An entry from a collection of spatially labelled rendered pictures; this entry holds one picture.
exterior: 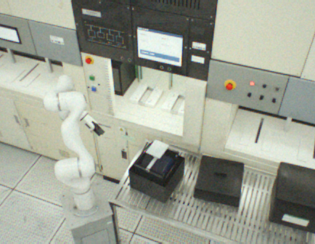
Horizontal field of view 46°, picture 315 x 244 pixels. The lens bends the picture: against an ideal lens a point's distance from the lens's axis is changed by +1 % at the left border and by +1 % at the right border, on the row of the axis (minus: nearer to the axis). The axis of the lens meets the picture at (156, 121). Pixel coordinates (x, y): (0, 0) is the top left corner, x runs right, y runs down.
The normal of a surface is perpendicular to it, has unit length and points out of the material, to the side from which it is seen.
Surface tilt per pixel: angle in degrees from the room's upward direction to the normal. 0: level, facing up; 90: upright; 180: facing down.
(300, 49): 90
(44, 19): 90
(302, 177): 0
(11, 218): 0
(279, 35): 90
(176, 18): 90
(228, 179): 0
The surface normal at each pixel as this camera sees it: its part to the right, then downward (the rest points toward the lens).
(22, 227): 0.00, -0.72
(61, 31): -0.37, 0.65
